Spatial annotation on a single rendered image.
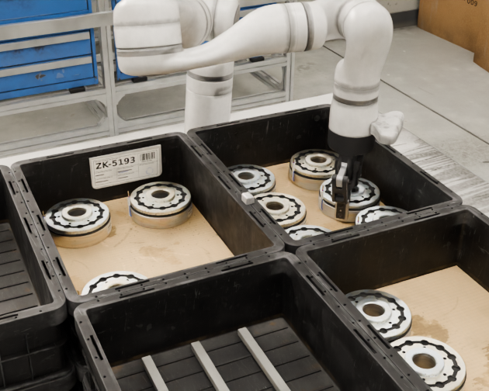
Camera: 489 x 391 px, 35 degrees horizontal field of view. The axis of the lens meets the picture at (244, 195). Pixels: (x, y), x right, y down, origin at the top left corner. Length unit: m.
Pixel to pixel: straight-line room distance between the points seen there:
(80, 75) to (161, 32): 2.10
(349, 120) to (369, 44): 0.13
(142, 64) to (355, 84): 0.32
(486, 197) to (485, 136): 1.94
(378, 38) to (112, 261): 0.52
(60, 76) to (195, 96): 1.64
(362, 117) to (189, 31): 0.30
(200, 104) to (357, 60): 0.47
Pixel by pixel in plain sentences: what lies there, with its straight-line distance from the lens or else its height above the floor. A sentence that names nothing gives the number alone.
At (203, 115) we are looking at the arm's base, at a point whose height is 0.88.
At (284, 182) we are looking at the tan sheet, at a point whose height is 0.83.
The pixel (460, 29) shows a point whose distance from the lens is 4.69.
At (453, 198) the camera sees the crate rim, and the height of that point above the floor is 0.93.
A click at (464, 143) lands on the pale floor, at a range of 3.55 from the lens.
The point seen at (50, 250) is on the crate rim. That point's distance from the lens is 1.07.
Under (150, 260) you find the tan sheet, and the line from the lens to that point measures 1.21.
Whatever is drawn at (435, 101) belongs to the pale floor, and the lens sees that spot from 3.93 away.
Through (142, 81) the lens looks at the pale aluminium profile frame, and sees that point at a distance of 3.23.
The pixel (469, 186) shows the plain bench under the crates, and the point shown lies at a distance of 1.73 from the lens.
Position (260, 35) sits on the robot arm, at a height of 1.17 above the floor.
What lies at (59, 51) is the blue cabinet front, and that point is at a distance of 3.11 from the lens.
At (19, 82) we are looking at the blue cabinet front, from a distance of 3.11.
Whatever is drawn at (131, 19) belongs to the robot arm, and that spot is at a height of 1.20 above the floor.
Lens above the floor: 1.52
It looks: 31 degrees down
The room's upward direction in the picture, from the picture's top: 1 degrees clockwise
